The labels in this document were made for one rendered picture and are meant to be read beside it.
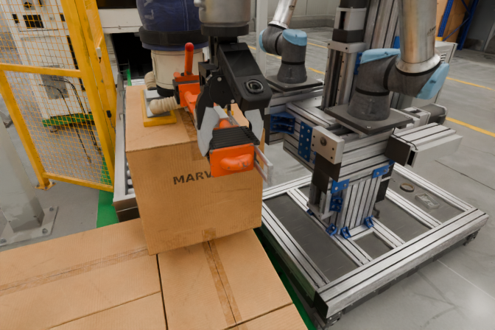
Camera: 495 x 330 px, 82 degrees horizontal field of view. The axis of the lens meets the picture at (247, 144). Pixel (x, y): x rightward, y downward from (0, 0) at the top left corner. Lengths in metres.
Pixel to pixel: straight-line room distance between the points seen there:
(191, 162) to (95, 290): 0.59
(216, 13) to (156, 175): 0.55
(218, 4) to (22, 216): 2.18
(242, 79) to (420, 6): 0.58
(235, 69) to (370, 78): 0.72
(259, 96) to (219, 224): 0.71
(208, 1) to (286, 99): 1.06
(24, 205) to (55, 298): 1.21
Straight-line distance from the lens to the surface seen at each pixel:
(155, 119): 0.93
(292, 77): 1.44
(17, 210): 2.41
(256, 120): 0.49
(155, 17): 0.94
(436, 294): 2.02
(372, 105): 1.09
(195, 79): 0.85
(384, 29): 1.30
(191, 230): 1.01
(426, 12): 0.89
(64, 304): 1.22
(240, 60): 0.42
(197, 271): 1.15
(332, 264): 1.64
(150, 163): 0.83
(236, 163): 0.45
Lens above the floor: 1.45
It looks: 29 degrees down
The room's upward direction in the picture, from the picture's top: straight up
